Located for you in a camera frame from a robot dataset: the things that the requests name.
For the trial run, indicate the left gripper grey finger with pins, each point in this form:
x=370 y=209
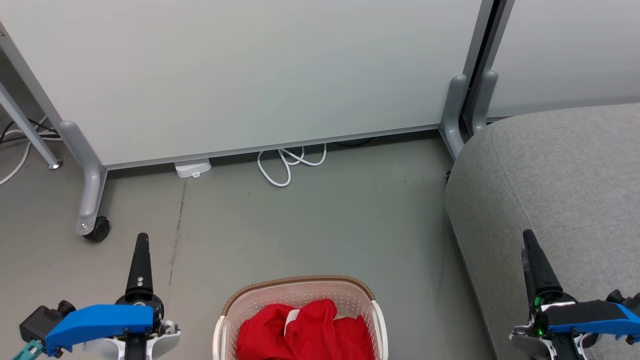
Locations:
x=140 y=265

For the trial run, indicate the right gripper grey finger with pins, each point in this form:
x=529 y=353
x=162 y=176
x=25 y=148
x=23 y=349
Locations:
x=542 y=275
x=527 y=280

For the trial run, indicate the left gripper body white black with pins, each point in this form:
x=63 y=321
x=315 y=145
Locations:
x=159 y=345

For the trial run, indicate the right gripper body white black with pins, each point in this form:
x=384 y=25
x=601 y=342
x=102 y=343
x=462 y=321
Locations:
x=530 y=344

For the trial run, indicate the grey fabric sofa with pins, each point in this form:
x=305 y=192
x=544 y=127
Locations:
x=565 y=190

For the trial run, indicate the red garment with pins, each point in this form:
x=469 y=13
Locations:
x=310 y=335

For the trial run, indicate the long grey partition foot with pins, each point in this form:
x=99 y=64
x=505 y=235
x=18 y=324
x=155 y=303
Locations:
x=90 y=190

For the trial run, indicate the white power box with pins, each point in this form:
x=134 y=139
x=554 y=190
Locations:
x=192 y=168

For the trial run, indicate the teal connector piece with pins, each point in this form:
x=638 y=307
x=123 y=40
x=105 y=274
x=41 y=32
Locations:
x=27 y=351

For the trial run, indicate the beige plastic laundry basket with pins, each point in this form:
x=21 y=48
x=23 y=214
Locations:
x=300 y=290

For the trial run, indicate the white slanted table leg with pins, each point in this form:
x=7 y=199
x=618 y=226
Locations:
x=30 y=131

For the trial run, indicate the wide white partition panel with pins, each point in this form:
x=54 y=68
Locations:
x=250 y=75

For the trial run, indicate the narrow white partition panel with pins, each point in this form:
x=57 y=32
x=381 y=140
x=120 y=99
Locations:
x=575 y=50

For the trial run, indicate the blue black right camera cover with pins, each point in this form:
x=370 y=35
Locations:
x=585 y=315

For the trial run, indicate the blue left wrist camera cover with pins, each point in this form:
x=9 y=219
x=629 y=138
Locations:
x=100 y=320

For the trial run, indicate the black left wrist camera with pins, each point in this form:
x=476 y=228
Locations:
x=40 y=320

